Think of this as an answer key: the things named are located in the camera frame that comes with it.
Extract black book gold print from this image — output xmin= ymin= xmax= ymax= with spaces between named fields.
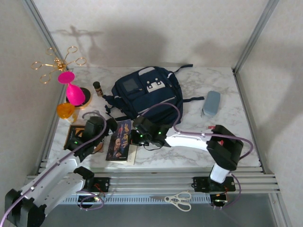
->
xmin=63 ymin=124 xmax=105 ymax=154

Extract dark blue portrait book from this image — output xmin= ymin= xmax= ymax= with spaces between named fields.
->
xmin=105 ymin=119 xmax=138 ymax=166

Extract navy blue backpack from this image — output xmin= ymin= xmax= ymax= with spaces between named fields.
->
xmin=104 ymin=63 xmax=205 ymax=126

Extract grey blue pencil case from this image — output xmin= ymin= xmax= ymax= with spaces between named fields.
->
xmin=200 ymin=90 xmax=221 ymax=118

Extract amber orange wine glass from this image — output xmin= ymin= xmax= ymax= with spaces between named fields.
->
xmin=56 ymin=102 xmax=78 ymax=123

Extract gold glass rack marble base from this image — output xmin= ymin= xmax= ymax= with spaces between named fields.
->
xmin=31 ymin=46 xmax=92 ymax=109

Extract pink wine glass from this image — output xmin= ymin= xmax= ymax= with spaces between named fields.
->
xmin=58 ymin=71 xmax=86 ymax=106

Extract spice bottle black cap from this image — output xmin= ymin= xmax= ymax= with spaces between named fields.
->
xmin=92 ymin=81 xmax=104 ymax=97

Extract small black circuit board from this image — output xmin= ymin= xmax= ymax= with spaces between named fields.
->
xmin=78 ymin=195 xmax=99 ymax=204
xmin=210 ymin=193 xmax=229 ymax=206

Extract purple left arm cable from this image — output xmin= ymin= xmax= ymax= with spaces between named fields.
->
xmin=0 ymin=111 xmax=107 ymax=227

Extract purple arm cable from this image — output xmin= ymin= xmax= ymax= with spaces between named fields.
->
xmin=138 ymin=102 xmax=254 ymax=210
xmin=0 ymin=111 xmax=107 ymax=227

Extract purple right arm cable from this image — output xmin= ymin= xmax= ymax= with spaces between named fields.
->
xmin=138 ymin=102 xmax=254 ymax=210

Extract aluminium front rail base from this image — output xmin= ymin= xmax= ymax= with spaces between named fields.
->
xmin=22 ymin=166 xmax=281 ymax=196

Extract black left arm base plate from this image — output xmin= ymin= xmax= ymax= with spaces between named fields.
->
xmin=91 ymin=176 xmax=111 ymax=192

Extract white handled scissors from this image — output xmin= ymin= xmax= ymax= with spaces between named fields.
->
xmin=149 ymin=191 xmax=192 ymax=212

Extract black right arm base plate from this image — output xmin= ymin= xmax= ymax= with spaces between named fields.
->
xmin=193 ymin=176 xmax=236 ymax=192

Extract white slotted cable duct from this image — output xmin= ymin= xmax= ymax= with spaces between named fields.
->
xmin=51 ymin=195 xmax=211 ymax=204

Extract aluminium frame post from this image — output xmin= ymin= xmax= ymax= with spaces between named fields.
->
xmin=20 ymin=0 xmax=74 ymax=175
xmin=233 ymin=0 xmax=281 ymax=74

